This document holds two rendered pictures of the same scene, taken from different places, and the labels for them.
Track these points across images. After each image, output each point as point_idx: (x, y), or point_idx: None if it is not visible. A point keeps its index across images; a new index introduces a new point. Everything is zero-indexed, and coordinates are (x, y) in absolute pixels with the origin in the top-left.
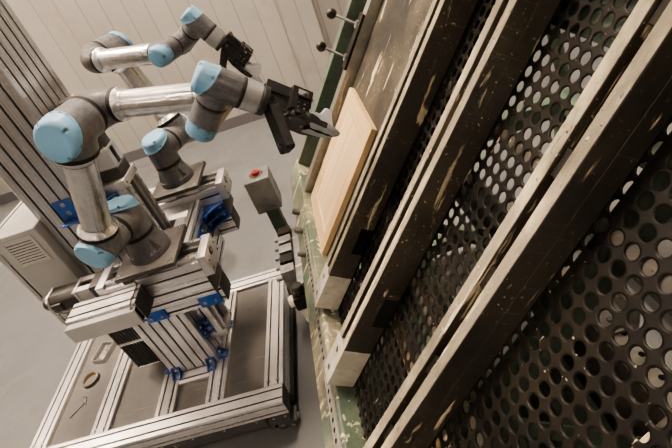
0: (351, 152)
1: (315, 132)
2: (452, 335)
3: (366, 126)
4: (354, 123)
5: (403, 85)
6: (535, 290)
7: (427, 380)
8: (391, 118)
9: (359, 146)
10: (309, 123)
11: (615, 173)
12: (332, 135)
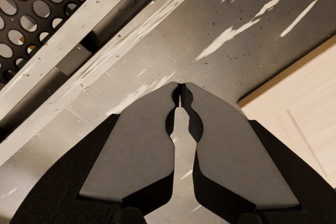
0: (333, 99)
1: (206, 132)
2: None
3: (261, 121)
4: (307, 144)
5: (28, 115)
6: None
7: None
8: (53, 63)
9: (295, 95)
10: (109, 204)
11: None
12: (169, 84)
